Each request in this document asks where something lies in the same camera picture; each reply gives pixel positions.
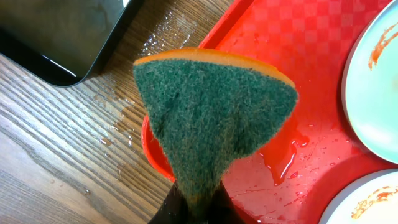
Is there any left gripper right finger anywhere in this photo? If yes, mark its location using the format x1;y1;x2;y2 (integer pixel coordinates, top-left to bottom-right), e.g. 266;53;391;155
202;182;245;224

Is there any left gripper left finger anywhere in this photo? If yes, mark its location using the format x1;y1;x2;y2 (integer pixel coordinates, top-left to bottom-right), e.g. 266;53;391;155
148;182;190;224

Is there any green and orange sponge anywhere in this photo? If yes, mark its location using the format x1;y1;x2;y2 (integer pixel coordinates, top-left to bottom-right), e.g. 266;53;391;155
134;48;299;204

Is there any white plate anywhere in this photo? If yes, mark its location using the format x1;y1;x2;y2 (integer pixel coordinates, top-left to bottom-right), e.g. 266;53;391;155
319;169;397;224
341;0;397;163

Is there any red plastic serving tray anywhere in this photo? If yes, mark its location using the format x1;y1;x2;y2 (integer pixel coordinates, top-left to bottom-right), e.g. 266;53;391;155
141;0;398;224

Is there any black tray with water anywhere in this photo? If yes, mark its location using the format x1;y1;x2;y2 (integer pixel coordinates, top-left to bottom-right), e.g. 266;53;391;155
1;0;143;87

